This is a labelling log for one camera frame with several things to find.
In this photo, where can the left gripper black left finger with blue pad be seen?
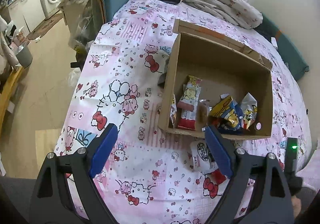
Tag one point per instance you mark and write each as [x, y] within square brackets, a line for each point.
[51, 201]

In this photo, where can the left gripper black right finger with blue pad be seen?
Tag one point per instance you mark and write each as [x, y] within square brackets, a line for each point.
[270, 201]

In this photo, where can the white round-logo snack packet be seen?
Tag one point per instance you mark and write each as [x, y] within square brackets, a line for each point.
[202, 158]

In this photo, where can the yellow white chip bag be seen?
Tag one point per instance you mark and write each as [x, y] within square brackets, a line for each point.
[249, 107]

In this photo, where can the yellow blue snack bag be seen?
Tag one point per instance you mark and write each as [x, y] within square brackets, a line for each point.
[225, 116]

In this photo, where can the white red snack bar packet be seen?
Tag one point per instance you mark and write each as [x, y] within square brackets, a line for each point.
[188, 114]

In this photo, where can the cartoon character snack packet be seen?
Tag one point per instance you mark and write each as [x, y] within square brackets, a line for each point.
[191, 89]

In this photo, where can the small clear brown snack packet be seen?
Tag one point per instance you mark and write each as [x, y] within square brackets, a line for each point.
[203, 110]

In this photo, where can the person's right hand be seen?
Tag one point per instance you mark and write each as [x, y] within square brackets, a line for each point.
[297, 205]

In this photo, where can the pink cartoon print bedsheet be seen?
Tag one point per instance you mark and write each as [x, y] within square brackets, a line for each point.
[149, 177]

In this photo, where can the teal headboard cushion right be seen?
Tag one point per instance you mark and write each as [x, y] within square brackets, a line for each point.
[290, 55]

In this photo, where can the yellow wooden chair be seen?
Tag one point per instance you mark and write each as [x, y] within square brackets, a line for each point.
[8, 90]

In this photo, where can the open brown cardboard box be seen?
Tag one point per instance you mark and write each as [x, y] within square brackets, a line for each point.
[225, 66]

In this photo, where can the grey trash bin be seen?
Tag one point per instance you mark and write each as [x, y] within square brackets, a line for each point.
[24, 56]

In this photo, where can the brown floor mat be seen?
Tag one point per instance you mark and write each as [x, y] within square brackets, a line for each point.
[45, 26]

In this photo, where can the white kitchen cabinets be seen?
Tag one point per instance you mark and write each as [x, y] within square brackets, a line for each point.
[26, 14]

